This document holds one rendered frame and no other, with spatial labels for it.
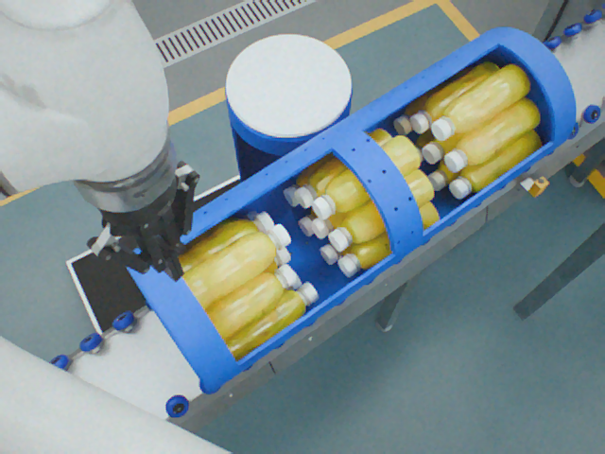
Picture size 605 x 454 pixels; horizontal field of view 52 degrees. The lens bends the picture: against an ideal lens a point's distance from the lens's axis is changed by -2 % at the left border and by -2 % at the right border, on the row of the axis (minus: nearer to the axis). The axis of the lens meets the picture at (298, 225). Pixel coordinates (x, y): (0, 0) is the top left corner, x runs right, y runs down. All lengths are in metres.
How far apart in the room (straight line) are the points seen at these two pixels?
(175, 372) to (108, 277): 0.99
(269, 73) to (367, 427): 1.26
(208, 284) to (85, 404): 0.71
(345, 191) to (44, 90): 0.78
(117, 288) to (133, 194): 1.71
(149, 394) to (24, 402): 0.95
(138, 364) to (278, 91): 0.65
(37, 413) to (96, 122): 0.18
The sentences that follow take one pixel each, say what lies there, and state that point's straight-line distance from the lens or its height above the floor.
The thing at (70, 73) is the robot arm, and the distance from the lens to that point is 0.39.
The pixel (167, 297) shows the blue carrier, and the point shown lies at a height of 1.23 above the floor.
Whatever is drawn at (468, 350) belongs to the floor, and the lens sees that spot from 2.31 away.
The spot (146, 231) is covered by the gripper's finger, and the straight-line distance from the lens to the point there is 0.62.
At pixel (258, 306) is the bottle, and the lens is 1.09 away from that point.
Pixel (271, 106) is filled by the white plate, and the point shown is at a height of 1.04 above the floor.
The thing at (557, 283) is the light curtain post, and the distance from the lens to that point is 2.07.
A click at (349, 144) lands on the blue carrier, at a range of 1.12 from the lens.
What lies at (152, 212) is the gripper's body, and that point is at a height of 1.68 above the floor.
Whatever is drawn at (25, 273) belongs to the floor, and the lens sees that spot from 2.52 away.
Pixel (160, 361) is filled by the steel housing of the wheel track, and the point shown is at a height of 0.93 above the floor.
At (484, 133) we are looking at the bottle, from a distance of 1.27.
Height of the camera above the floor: 2.17
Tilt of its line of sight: 66 degrees down
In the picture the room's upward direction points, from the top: straight up
